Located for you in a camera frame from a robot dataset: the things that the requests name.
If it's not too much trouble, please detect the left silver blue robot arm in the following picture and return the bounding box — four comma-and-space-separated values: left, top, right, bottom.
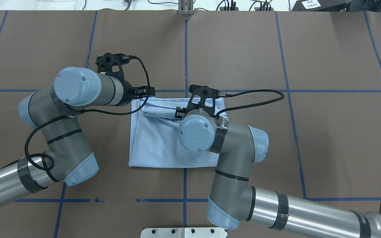
0, 53, 155, 207

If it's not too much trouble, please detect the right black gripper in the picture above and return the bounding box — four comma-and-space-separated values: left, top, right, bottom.
174, 85, 226, 119

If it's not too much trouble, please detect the light blue t-shirt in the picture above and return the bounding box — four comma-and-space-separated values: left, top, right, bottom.
128, 97, 218, 168

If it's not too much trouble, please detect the aluminium frame post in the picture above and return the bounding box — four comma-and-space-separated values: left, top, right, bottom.
177, 0, 194, 16

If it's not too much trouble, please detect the black box white label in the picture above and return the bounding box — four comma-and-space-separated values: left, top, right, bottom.
291, 0, 351, 12

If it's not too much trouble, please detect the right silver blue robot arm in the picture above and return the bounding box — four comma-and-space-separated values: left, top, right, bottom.
175, 85, 381, 238

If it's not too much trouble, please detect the white pedestal column base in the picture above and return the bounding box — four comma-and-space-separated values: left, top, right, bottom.
140, 227, 228, 238

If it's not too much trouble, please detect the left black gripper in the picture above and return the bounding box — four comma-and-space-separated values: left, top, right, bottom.
95, 53, 155, 106

